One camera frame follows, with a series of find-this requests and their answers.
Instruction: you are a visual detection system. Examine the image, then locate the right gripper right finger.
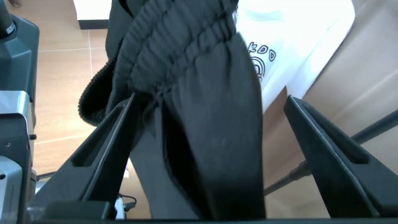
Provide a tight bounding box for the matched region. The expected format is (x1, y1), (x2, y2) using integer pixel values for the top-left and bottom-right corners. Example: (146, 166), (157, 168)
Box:
(284, 95), (398, 218)

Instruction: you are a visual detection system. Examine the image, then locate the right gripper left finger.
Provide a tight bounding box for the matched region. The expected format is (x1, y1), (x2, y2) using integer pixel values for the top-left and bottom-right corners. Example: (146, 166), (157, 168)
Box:
(29, 93), (141, 220)

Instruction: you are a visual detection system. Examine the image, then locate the black garment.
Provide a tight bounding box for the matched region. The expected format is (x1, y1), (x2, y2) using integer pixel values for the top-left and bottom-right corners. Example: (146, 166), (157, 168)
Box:
(77, 0), (267, 220)

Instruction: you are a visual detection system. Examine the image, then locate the white printed t-shirt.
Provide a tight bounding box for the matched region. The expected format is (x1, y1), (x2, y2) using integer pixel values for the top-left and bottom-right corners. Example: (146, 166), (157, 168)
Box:
(234, 0), (356, 113)

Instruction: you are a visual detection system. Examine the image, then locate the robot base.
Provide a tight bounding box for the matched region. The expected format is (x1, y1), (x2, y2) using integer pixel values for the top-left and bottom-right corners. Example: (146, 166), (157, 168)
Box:
(0, 0), (137, 223)

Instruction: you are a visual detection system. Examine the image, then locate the black clothes rack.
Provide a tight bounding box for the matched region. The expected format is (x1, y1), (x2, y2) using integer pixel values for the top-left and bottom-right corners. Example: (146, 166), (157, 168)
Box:
(263, 109), (398, 197)

